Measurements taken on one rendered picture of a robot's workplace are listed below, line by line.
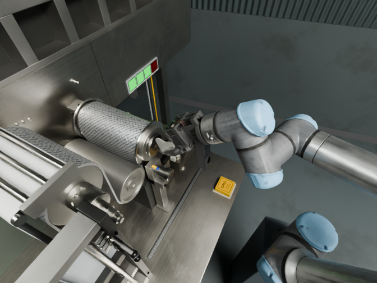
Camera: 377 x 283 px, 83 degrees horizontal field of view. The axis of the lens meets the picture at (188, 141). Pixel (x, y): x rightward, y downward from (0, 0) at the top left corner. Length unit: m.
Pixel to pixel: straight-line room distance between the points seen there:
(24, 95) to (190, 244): 0.73
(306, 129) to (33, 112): 0.75
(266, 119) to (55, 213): 0.45
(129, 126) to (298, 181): 1.87
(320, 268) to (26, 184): 0.62
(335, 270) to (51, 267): 0.52
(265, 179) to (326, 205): 1.80
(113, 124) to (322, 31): 1.88
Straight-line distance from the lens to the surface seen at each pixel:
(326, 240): 0.76
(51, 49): 0.82
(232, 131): 0.45
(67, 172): 0.43
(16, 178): 0.49
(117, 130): 0.67
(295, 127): 0.55
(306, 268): 0.65
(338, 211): 2.29
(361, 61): 2.39
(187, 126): 0.53
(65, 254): 0.38
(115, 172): 0.66
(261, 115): 0.42
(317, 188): 2.33
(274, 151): 0.49
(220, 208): 0.95
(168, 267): 0.88
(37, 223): 1.03
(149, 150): 0.65
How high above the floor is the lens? 1.77
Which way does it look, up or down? 50 degrees down
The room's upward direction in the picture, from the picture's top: straight up
